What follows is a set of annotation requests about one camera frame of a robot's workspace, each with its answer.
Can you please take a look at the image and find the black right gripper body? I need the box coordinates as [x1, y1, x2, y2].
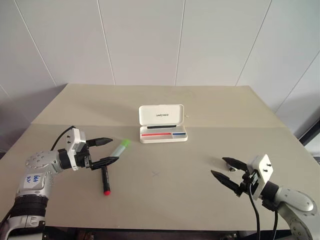
[234, 168, 261, 199]

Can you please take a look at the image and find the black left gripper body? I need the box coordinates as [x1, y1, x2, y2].
[74, 142, 95, 171]

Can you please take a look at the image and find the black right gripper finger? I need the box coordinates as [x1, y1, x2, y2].
[210, 170, 242, 197]
[221, 156, 249, 172]

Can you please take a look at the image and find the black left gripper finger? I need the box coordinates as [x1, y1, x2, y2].
[89, 156, 121, 172]
[86, 136, 114, 148]

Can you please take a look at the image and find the black marker with red cap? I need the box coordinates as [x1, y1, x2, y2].
[100, 166, 112, 197]

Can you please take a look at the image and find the green highlighter pen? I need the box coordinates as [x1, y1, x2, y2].
[109, 138, 132, 160]

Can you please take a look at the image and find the white pencil case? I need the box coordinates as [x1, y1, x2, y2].
[138, 103, 189, 145]

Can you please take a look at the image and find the red pen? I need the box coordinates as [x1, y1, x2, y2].
[141, 132, 173, 138]

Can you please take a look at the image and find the black pen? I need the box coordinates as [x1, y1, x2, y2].
[146, 124, 177, 130]

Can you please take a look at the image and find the dark furniture piece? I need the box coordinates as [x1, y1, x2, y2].
[298, 121, 320, 149]

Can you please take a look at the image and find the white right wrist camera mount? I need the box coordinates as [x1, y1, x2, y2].
[246, 153, 274, 201]

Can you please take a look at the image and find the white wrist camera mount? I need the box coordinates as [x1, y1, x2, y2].
[65, 127, 87, 172]
[246, 153, 274, 201]

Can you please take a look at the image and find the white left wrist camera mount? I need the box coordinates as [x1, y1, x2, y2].
[65, 127, 87, 172]

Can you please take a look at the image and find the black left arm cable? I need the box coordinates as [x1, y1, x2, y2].
[50, 125, 76, 151]

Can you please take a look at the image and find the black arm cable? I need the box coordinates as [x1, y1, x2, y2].
[50, 125, 76, 151]
[271, 209, 279, 240]
[248, 189, 262, 240]

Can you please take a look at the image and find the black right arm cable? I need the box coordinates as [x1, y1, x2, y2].
[248, 189, 262, 240]
[271, 209, 279, 240]

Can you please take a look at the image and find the dark table frame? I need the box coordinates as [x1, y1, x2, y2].
[41, 219, 294, 240]

